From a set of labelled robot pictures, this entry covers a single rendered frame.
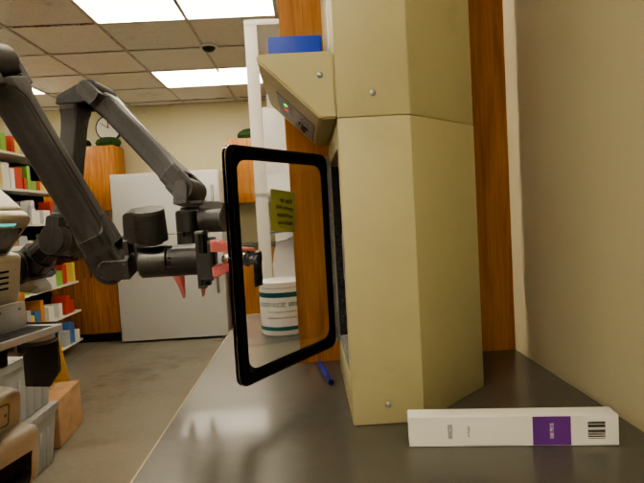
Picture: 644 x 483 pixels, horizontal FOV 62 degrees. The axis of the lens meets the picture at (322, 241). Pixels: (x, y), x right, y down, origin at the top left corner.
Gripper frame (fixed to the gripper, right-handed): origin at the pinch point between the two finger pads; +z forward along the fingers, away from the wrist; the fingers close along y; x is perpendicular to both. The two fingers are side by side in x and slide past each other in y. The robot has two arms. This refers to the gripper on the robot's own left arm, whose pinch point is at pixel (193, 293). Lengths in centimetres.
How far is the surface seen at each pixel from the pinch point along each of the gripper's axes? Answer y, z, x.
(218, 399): 9.9, 15.6, -29.8
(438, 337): 48, 4, -43
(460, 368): 53, 10, -38
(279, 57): 25, -41, -46
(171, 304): -123, 71, 441
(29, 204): -215, -39, 348
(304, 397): 25.6, 15.6, -31.7
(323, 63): 32, -40, -46
